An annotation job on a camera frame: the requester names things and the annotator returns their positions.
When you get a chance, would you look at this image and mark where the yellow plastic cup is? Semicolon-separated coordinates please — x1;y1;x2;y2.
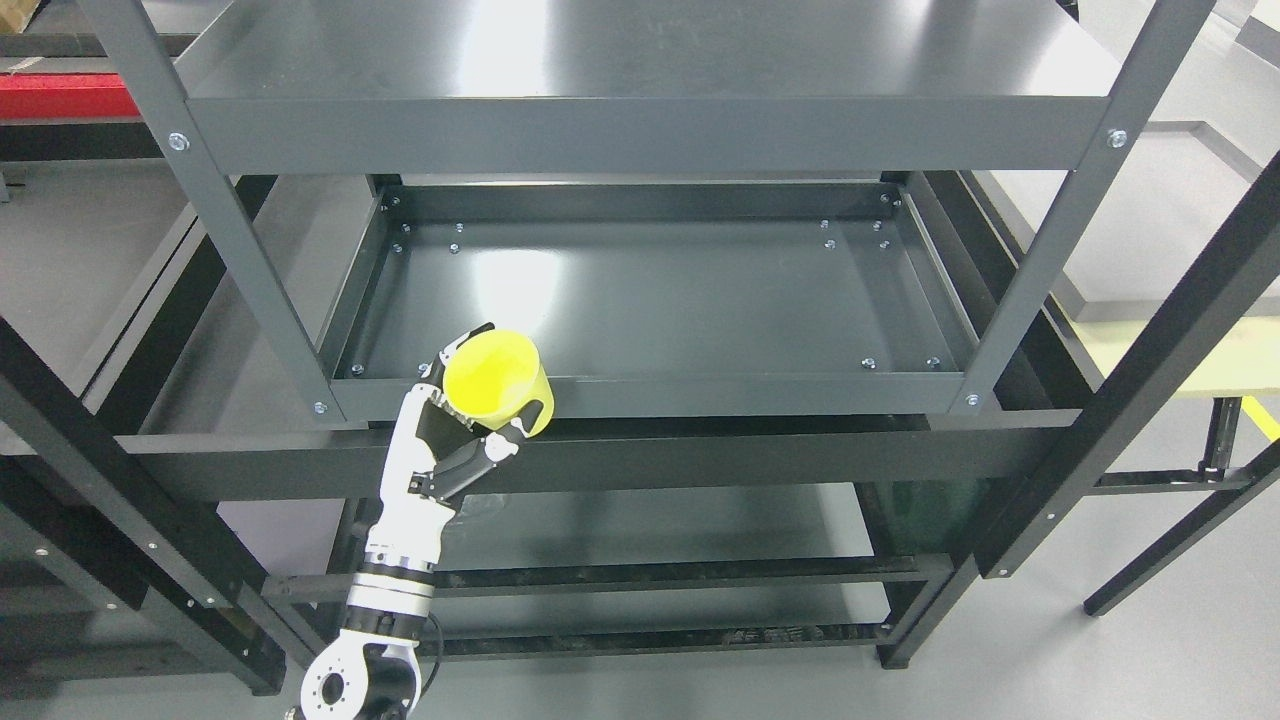
443;329;556;436

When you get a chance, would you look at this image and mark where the grey metal shelf unit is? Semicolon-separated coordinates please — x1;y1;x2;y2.
78;0;1219;669

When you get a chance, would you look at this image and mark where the black metal shelf rack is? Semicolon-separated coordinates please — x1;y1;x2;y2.
3;159;1277;701

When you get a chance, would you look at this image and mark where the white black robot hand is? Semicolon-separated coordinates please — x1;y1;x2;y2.
361;322;541;566

